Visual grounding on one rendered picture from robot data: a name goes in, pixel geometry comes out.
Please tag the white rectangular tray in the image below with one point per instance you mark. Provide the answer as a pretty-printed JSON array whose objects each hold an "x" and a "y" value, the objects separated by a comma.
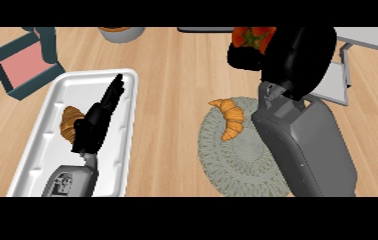
[{"x": 75, "y": 130}]

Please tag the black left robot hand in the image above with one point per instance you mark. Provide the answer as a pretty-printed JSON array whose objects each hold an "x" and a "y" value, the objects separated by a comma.
[{"x": 98, "y": 117}]

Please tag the grey woven round placemat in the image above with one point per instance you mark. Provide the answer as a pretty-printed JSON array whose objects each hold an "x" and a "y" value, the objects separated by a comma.
[{"x": 231, "y": 160}]

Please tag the golden orange croissant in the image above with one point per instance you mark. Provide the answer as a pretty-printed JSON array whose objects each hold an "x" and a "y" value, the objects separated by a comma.
[{"x": 231, "y": 117}]

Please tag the teal box with pink inside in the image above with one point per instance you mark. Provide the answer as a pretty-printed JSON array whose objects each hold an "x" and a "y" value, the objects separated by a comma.
[{"x": 27, "y": 62}]

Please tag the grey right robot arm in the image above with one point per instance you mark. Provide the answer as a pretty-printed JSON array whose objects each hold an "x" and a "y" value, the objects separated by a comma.
[{"x": 305, "y": 144}]

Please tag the dark flat appliance edge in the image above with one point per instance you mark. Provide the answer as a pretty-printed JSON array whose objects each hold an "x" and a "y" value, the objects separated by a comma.
[{"x": 206, "y": 29}]

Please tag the red tomato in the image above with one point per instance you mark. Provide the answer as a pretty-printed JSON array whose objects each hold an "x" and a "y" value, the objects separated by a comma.
[{"x": 252, "y": 37}]

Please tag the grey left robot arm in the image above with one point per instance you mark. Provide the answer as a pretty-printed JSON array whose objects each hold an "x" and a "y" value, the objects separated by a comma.
[{"x": 70, "y": 180}]

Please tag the grey tiered shelf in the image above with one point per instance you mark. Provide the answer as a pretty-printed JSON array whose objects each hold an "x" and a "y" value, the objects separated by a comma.
[{"x": 345, "y": 67}]

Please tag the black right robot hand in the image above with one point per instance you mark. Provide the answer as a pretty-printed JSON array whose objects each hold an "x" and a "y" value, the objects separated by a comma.
[{"x": 296, "y": 57}]

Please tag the brown croissant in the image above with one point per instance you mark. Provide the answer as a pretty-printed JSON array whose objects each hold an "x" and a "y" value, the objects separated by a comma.
[{"x": 69, "y": 124}]

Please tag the grey pot with brown top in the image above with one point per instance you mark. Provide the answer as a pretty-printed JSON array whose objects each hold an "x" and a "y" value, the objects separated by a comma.
[{"x": 122, "y": 34}]

